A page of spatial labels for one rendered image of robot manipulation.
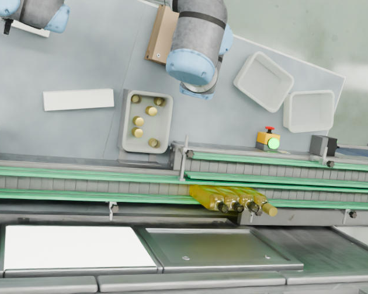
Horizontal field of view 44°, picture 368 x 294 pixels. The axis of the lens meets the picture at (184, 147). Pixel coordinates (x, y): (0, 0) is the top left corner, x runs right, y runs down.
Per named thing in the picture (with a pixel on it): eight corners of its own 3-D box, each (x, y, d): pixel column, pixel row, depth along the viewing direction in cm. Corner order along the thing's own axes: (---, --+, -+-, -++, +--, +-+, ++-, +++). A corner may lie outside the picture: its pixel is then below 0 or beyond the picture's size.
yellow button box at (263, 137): (254, 147, 195) (263, 150, 188) (257, 129, 194) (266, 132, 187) (268, 148, 197) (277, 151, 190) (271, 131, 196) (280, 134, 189)
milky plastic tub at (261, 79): (264, 112, 195) (275, 115, 187) (225, 84, 186) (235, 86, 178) (285, 78, 195) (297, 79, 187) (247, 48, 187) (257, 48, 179)
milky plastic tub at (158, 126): (116, 146, 174) (121, 151, 166) (123, 88, 170) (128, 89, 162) (159, 149, 180) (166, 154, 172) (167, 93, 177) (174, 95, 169)
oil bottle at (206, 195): (188, 194, 174) (209, 212, 154) (190, 180, 173) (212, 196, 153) (201, 195, 176) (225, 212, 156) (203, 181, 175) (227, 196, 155)
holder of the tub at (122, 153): (115, 160, 175) (120, 164, 168) (123, 88, 171) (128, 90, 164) (158, 162, 181) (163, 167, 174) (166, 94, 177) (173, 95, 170)
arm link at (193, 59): (222, 62, 157) (227, 18, 103) (211, 104, 158) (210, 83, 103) (189, 54, 158) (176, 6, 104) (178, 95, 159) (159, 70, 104)
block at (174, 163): (165, 166, 176) (171, 170, 169) (169, 142, 174) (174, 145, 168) (174, 167, 177) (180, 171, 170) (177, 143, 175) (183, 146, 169)
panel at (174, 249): (0, 232, 143) (-4, 282, 112) (1, 223, 142) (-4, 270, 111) (251, 234, 175) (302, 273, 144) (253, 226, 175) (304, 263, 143)
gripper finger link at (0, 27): (-12, 30, 137) (-9, 10, 130) (9, 37, 139) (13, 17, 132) (-14, 38, 136) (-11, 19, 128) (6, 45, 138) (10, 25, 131)
